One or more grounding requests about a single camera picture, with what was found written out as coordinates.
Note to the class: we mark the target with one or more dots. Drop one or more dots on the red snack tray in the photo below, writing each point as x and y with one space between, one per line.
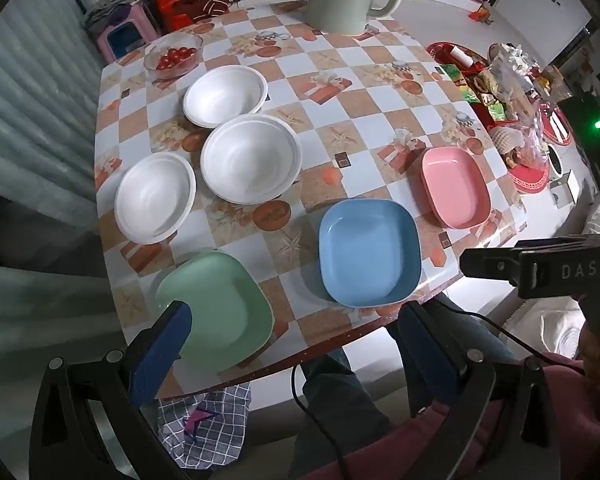
507 91

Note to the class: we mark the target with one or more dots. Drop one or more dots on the white fabric bundle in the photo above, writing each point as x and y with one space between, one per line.
548 325

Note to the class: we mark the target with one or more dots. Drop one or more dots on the pale green curtain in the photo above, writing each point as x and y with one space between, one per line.
54 295

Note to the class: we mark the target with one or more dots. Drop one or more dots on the pink square plate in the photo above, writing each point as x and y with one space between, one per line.
455 187

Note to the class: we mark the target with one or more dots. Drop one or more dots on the checkered blue cloth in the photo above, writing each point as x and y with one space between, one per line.
207 430

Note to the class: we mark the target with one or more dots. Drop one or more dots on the blue square plate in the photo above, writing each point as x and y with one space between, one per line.
369 253

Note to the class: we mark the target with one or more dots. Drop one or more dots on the glass bowl of tomatoes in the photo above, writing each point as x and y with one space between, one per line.
173 56

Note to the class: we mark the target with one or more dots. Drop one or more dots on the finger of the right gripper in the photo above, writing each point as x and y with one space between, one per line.
499 264

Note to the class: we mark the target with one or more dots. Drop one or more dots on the pink plastic stool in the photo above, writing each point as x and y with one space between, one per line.
129 27

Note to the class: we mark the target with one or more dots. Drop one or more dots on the white cabinet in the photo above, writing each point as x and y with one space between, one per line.
547 25

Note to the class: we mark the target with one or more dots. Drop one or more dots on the green square plate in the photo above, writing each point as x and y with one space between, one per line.
232 319

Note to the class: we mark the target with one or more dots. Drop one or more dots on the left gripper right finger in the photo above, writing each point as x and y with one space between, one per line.
469 384

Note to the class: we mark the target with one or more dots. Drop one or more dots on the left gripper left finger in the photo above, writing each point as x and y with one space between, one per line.
65 442

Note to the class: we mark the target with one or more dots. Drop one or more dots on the white foam bowl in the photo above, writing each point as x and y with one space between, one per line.
154 198
251 159
223 94

